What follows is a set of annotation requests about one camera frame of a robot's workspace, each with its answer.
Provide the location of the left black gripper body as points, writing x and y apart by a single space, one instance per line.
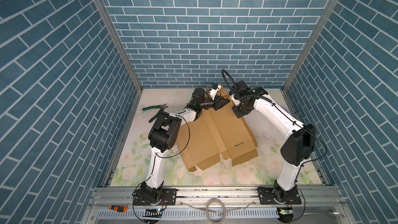
209 104

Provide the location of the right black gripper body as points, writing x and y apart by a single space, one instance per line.
239 110

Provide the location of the brown cardboard box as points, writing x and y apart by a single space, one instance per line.
216 135

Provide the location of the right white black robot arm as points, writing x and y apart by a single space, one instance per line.
300 138

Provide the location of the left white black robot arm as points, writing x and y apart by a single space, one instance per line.
163 136

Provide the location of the orange black screwdriver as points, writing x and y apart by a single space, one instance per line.
118 208

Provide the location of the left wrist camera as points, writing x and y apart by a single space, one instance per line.
213 90

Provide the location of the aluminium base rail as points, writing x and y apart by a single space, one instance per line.
313 204

